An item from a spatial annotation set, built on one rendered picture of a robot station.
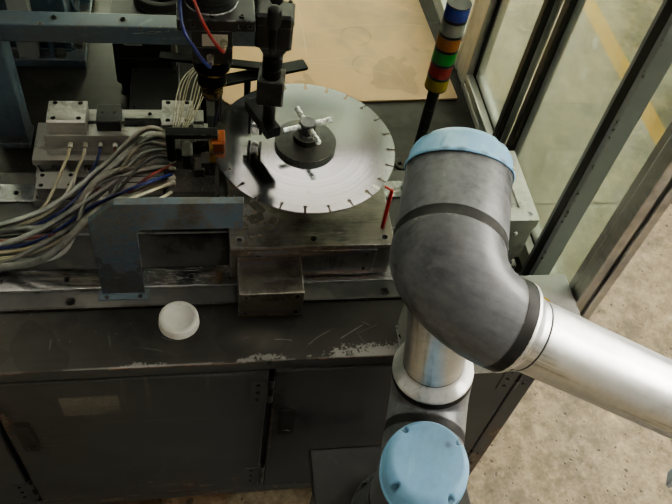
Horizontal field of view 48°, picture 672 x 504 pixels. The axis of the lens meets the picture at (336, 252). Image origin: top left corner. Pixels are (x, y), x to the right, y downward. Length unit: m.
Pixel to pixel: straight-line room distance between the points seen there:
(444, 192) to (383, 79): 1.14
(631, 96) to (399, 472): 0.61
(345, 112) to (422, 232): 0.77
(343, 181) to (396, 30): 0.78
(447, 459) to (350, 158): 0.58
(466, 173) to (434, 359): 0.32
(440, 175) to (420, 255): 0.10
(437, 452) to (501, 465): 1.14
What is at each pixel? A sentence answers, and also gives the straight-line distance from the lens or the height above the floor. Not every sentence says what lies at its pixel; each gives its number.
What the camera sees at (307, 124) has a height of 1.00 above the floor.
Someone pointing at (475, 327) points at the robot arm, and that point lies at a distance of 0.70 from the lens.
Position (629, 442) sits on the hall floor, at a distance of 2.36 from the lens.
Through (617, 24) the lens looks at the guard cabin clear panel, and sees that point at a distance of 1.31.
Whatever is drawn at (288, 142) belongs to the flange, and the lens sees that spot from 1.36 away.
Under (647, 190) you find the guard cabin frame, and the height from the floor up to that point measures 1.17.
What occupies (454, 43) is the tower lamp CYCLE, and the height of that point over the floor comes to 1.09.
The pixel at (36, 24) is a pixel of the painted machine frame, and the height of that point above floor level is 1.04.
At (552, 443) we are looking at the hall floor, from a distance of 2.26.
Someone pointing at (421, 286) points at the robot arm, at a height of 1.35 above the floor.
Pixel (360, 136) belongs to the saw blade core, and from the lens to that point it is 1.41.
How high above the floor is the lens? 1.91
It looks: 52 degrees down
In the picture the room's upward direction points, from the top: 11 degrees clockwise
